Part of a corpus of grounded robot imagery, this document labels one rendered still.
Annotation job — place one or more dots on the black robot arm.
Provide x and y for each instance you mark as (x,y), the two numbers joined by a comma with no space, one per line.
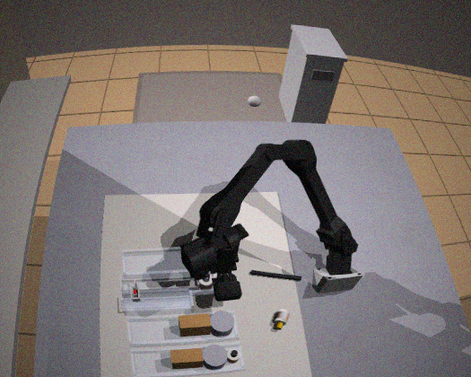
(221,210)

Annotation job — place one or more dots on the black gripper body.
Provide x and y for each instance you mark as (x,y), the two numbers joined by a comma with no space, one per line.
(228,288)

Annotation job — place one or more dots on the brown rectangular block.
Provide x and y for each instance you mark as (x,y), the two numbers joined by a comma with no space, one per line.
(194,325)
(186,358)

